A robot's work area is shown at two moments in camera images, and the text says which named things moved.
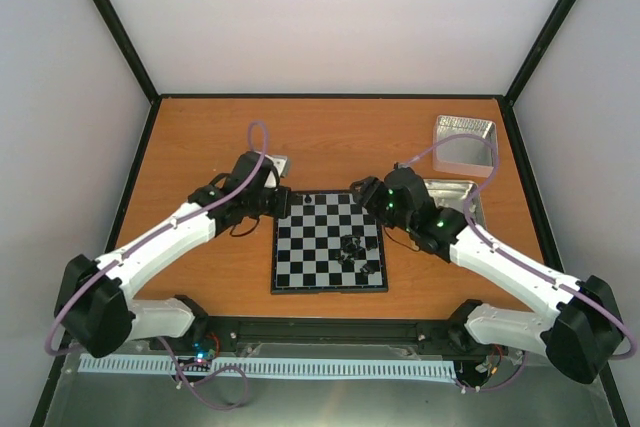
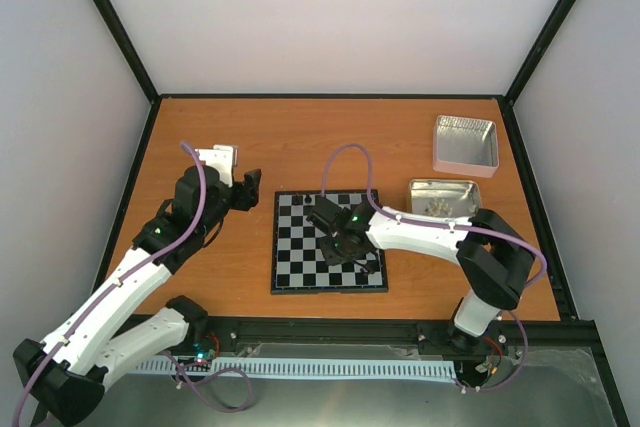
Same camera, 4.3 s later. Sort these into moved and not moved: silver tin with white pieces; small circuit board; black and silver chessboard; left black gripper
Moved: left black gripper
Not moved: black and silver chessboard; silver tin with white pieces; small circuit board
